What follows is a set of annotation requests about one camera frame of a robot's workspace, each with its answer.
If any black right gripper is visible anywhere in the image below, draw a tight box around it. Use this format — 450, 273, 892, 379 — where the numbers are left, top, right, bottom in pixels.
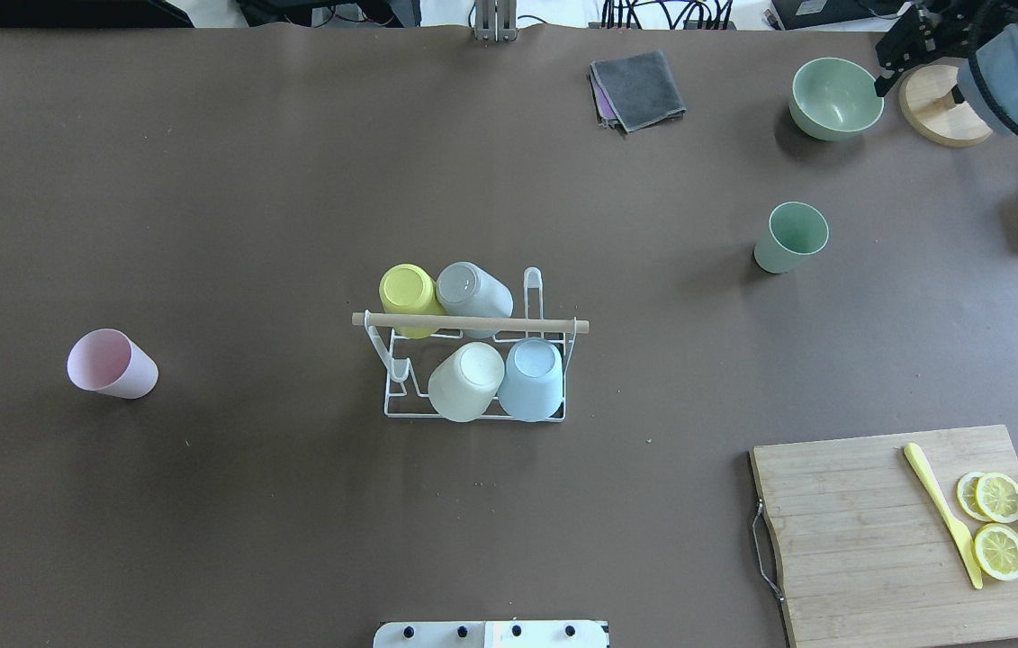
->
874, 4, 977, 98

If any green cup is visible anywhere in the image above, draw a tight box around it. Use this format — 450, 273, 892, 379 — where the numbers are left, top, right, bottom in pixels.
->
752, 202, 830, 274

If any pink cup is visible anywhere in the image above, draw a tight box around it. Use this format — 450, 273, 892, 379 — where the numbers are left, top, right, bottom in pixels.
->
66, 328, 159, 401

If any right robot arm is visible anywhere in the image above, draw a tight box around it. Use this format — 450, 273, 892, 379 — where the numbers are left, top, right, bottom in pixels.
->
875, 1, 1018, 136

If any grey cup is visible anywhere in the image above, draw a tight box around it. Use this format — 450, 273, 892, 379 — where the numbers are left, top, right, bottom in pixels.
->
436, 261, 514, 319

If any light blue cup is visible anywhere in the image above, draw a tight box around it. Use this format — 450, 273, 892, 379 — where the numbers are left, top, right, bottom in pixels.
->
498, 337, 563, 422

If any yellow cup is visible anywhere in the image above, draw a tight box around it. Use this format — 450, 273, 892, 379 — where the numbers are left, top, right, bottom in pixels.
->
378, 263, 447, 316

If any cream white cup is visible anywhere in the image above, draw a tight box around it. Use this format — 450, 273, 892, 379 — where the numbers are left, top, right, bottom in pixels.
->
428, 343, 505, 422

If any wooden mug tree stand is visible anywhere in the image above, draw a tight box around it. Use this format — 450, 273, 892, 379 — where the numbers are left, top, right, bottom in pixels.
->
899, 63, 993, 149

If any green bowl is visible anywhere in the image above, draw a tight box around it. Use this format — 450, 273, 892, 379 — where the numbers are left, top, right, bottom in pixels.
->
788, 58, 886, 142

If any grey cloth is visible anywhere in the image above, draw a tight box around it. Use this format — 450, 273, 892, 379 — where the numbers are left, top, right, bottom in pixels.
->
590, 49, 687, 134

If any pink cloth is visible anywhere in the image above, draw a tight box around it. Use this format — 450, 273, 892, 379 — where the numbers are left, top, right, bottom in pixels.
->
590, 73, 619, 129

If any yellow plastic knife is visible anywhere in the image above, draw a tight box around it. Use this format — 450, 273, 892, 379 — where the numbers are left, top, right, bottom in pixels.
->
903, 441, 985, 590

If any lemon slice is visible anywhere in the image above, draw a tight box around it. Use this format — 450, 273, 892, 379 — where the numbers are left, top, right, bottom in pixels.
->
973, 472, 1018, 524
954, 471, 991, 522
973, 524, 1018, 581

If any bamboo cutting board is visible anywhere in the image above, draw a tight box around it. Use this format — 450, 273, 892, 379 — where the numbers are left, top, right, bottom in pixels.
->
751, 424, 1018, 647

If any white wire cup holder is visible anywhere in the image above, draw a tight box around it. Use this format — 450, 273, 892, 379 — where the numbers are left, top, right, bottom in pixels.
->
352, 267, 590, 423

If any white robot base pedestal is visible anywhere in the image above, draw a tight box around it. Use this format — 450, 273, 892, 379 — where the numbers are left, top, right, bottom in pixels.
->
373, 618, 611, 647

